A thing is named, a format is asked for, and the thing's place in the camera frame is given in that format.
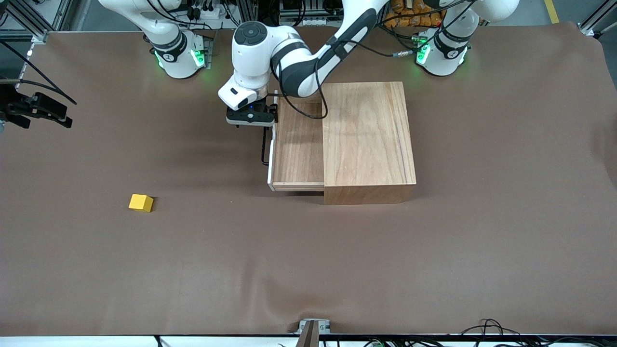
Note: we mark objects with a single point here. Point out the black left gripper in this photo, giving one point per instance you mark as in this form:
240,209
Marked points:
259,107

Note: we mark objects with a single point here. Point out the brown table cover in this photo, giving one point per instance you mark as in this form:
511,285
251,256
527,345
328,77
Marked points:
217,265

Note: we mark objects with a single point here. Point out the power strip with plugs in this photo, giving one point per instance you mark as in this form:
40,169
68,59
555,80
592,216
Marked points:
207,9

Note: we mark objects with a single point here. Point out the aluminium frame corner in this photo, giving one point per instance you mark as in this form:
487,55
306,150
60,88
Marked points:
38,35
590,28

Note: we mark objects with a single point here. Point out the metal table edge bracket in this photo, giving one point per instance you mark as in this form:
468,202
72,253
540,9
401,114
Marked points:
313,332

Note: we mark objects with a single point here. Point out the orange packed bags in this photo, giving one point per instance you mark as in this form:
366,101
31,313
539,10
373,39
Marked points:
402,6

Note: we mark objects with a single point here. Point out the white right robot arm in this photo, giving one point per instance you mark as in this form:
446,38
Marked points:
173,53

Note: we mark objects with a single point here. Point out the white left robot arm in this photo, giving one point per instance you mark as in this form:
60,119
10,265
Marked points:
250,53

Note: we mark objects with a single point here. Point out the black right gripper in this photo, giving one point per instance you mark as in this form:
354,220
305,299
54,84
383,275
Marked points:
13,108

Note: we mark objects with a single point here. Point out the light wooden cabinet box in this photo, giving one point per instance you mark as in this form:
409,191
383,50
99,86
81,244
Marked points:
368,140

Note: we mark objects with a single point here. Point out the metal equipment rack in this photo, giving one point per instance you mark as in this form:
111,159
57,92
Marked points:
313,21

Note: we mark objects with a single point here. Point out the yellow wooden block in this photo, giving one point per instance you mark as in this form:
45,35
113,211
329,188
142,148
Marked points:
140,203

